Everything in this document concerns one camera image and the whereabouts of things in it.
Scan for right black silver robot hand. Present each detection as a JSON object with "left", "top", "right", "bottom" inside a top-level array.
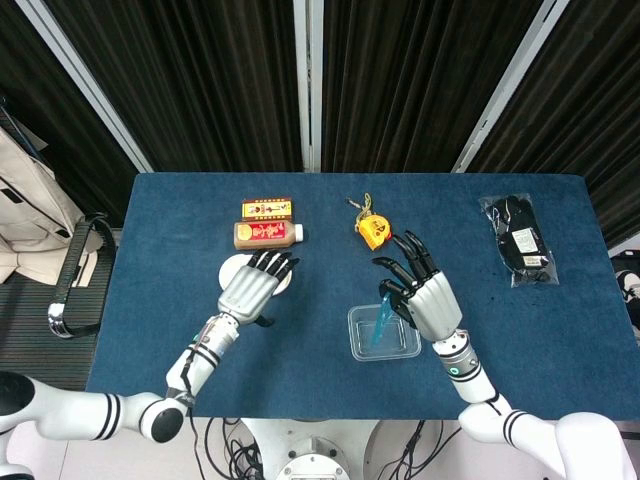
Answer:
[{"left": 371, "top": 229, "right": 464, "bottom": 344}]

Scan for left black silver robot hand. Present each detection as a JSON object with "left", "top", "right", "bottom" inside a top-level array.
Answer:
[{"left": 216, "top": 249, "right": 302, "bottom": 329}]

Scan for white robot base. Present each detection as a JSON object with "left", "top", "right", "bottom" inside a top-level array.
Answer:
[{"left": 239, "top": 418, "right": 382, "bottom": 480}]

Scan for red yellow printed box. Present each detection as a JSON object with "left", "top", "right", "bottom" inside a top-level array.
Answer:
[{"left": 241, "top": 196, "right": 295, "bottom": 222}]

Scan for white oval plastic board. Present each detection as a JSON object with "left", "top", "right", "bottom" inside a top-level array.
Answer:
[{"left": 218, "top": 252, "right": 296, "bottom": 297}]

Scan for brown bottle red label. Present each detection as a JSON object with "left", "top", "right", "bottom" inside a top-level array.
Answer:
[{"left": 233, "top": 221, "right": 305, "bottom": 251}]

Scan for blue felt table mat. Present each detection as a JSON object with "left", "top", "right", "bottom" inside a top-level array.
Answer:
[{"left": 85, "top": 172, "right": 639, "bottom": 421}]

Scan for yellow tape measure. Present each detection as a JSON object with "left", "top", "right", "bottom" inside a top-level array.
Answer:
[{"left": 344, "top": 192, "right": 395, "bottom": 253}]

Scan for black gloves in plastic bag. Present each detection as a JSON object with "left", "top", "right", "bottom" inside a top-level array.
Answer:
[{"left": 478, "top": 192, "right": 560, "bottom": 289}]

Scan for black chair armrest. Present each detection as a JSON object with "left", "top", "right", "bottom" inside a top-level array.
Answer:
[{"left": 0, "top": 212, "right": 119, "bottom": 376}]

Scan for black and white bag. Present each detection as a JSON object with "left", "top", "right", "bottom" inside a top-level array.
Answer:
[{"left": 610, "top": 253, "right": 640, "bottom": 346}]

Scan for black pleated curtain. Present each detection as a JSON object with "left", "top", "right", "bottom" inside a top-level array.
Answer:
[
  {"left": 44, "top": 0, "right": 304, "bottom": 174},
  {"left": 321, "top": 0, "right": 545, "bottom": 174},
  {"left": 0, "top": 0, "right": 137, "bottom": 226},
  {"left": 468, "top": 0, "right": 640, "bottom": 249}
]

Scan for beige fabric bag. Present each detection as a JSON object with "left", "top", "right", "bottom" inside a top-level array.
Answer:
[{"left": 0, "top": 124, "right": 87, "bottom": 284}]

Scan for black cable bundle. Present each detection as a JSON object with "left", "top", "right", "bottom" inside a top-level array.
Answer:
[
  {"left": 187, "top": 414, "right": 265, "bottom": 480},
  {"left": 379, "top": 419, "right": 464, "bottom": 480}
]

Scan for white frame post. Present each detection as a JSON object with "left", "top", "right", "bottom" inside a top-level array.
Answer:
[
  {"left": 452, "top": 0, "right": 571, "bottom": 174},
  {"left": 14, "top": 0, "right": 154, "bottom": 174},
  {"left": 292, "top": 0, "right": 324, "bottom": 174}
]

